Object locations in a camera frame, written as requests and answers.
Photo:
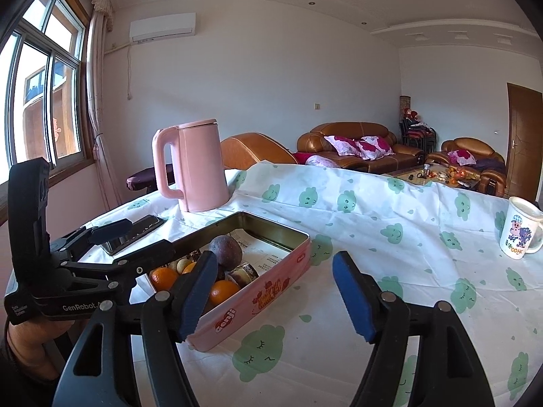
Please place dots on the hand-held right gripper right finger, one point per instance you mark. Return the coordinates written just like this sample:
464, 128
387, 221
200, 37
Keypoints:
352, 296

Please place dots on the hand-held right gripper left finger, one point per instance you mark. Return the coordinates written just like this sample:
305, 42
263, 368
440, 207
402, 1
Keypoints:
199, 296

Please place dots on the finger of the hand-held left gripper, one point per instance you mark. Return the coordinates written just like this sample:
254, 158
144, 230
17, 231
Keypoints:
199, 296
127, 265

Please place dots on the small orange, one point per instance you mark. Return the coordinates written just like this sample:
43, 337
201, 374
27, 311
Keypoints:
189, 267
222, 292

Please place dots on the large orange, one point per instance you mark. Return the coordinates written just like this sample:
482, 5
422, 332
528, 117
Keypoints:
163, 277

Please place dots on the yellow-brown longan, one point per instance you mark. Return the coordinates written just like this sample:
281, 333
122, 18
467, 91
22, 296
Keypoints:
176, 265

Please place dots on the pink tin box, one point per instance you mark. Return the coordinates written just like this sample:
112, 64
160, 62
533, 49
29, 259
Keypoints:
263, 292

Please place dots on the person's left forearm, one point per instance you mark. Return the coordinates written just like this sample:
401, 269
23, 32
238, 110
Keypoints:
21, 386

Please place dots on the person's left hand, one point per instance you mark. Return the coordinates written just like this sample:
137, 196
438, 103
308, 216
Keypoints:
34, 343

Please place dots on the black smartphone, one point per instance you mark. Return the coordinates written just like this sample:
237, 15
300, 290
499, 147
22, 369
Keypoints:
144, 225

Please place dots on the purple passion fruit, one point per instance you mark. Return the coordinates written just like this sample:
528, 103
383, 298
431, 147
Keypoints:
226, 252

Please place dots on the white cloud-print tablecloth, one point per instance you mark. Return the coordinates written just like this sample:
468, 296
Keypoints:
360, 220

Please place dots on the printed paper sheet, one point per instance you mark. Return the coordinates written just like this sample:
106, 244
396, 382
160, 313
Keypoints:
271, 254

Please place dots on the dark purple stool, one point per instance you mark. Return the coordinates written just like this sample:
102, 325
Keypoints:
144, 176

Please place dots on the pink electric kettle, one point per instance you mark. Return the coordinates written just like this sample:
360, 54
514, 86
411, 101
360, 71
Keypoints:
199, 165

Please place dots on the wooden framed window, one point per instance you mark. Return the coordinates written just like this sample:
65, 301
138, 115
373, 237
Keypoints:
38, 93

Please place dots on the cluttered coffee table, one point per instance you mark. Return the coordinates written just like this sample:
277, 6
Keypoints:
424, 180

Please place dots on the pink bundled blanket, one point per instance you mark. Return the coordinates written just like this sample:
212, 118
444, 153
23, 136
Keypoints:
322, 161

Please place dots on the pale pink curtain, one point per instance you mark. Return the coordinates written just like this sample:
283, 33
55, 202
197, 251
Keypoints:
99, 93

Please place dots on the long brown leather sofa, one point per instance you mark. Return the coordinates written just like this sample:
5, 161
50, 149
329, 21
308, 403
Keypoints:
403, 157

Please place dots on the pink floral cushion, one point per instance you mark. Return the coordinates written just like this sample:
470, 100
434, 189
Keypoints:
343, 146
462, 157
375, 148

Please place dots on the brown leather recliner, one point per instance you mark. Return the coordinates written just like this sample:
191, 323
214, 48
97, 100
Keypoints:
254, 150

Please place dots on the stacked dark chairs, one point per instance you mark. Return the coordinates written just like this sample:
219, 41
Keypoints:
418, 135

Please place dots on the white cartoon mug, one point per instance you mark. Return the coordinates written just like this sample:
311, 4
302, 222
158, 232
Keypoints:
515, 229

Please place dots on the brown leather armchair sofa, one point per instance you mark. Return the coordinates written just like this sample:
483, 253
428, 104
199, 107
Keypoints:
466, 146

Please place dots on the purple blanket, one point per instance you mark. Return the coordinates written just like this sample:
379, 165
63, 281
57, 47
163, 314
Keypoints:
492, 165

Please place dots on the red plush toy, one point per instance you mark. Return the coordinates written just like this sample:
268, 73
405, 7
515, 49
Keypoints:
412, 114

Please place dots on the tall patterned vase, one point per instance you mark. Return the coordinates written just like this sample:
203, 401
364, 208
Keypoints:
405, 106

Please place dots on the brown wooden door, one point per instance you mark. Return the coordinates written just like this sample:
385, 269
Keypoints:
526, 144

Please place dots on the white air conditioner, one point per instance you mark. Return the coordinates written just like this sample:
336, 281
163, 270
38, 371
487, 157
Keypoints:
163, 27

